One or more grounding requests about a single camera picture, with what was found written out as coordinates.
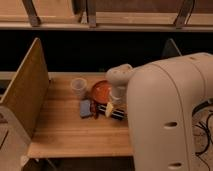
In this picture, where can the translucent plastic cup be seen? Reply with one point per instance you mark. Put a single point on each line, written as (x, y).
(79, 87)

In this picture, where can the orange plate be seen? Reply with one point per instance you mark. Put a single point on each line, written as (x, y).
(100, 92)

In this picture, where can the right dark side panel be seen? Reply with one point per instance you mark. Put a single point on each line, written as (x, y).
(170, 49)

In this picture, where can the white sponge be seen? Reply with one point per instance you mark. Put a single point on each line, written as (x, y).
(109, 109)

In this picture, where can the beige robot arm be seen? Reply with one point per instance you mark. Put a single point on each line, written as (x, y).
(160, 98)

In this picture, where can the red small object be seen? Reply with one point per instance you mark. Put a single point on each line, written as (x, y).
(94, 109)

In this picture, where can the wooden shelf with brackets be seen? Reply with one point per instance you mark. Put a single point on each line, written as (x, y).
(108, 15)

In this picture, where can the left wooden side panel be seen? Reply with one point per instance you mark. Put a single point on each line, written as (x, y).
(22, 101)

